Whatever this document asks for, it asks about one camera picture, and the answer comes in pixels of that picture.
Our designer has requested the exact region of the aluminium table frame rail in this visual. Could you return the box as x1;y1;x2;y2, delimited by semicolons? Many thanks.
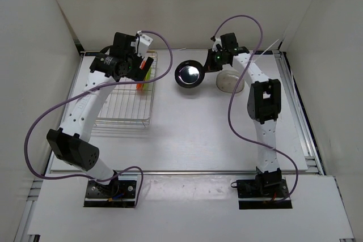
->
273;50;325;175

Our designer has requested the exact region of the white zip tie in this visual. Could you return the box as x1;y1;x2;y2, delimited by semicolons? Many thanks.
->
251;39;280;62

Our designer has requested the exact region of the orange plate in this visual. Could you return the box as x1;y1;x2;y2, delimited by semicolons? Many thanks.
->
136;83;147;91

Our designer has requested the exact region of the metal wire dish rack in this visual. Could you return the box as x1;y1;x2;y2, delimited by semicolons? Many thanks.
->
90;51;158;138

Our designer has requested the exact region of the black plate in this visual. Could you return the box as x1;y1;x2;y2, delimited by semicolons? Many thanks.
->
174;60;205;88

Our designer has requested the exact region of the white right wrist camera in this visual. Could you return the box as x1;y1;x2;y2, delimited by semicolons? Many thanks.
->
210;36;223;52

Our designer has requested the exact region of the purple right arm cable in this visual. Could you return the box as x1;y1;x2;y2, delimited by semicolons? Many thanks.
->
212;14;299;203

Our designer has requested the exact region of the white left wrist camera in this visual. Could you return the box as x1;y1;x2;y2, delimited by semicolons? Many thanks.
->
136;31;153;57

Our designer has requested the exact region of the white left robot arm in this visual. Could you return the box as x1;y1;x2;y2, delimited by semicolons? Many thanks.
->
47;32;153;197

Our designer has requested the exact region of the green plate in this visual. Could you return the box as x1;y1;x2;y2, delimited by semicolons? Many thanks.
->
142;69;152;91

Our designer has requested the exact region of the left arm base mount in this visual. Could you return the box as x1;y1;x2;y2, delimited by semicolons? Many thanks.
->
83;179;137;208

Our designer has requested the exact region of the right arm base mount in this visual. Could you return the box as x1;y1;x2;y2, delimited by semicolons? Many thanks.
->
230;179;293;210

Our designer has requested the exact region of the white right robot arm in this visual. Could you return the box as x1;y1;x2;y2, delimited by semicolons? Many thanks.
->
204;33;282;197

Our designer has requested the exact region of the clear ribbed glass plate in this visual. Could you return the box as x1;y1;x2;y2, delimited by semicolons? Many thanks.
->
216;70;240;94

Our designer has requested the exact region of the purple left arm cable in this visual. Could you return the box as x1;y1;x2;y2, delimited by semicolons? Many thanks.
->
24;29;174;208

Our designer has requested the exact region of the clear bumpy glass plate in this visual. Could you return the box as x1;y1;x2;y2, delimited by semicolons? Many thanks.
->
232;84;244;94

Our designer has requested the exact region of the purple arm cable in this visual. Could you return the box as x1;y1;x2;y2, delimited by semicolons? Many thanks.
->
24;29;174;208
212;14;299;203

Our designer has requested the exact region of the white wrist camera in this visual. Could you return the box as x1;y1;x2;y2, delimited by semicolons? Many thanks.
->
136;31;153;57
210;36;223;52

